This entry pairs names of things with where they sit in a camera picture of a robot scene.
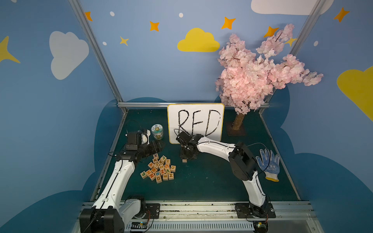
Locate wooden block letter E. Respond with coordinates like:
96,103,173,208
162,173,169,181

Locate white board reading RED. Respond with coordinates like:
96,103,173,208
167,103,225,144

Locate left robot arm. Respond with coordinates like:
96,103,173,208
79,140,164,233

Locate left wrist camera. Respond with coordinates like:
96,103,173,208
126,130,151,146

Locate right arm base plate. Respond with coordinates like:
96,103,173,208
235,203,276,218

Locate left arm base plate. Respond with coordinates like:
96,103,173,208
139,203,160,219

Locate wooden block red N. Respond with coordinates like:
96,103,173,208
149,173,156,181

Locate wooden block letter P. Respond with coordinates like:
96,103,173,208
140,171,148,179

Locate pink cherry blossom tree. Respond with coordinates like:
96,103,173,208
216,24,323,131

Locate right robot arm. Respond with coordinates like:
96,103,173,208
176,131,276,218

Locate wooden block letter D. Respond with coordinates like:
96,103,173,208
155,176,162,183

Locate blue dotted work glove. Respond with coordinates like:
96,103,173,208
255,149,280,182

